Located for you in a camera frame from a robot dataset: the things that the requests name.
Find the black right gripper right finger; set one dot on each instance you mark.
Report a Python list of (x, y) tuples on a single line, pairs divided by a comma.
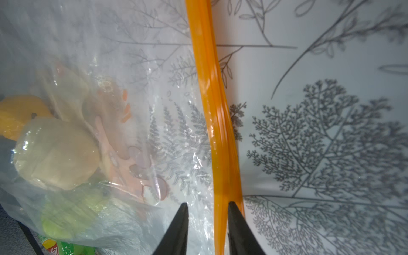
[(242, 240)]

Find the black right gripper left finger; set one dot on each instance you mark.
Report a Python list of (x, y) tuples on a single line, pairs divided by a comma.
[(174, 241)]

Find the clear orange zip-top bag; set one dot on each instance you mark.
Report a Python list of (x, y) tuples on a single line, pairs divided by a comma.
[(127, 127)]

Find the green Lays chips bag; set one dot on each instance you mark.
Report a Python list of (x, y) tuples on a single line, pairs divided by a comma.
[(64, 248)]

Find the pale yellow pear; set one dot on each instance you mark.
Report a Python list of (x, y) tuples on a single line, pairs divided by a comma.
[(55, 155)]

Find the green toy fruit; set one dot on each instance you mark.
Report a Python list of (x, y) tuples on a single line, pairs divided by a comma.
[(66, 215)]

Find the floral patterned table mat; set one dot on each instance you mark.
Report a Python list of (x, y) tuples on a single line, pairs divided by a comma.
[(318, 97)]

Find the yellow orange toy fruit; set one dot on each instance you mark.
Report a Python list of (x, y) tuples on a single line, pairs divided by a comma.
[(17, 111)]

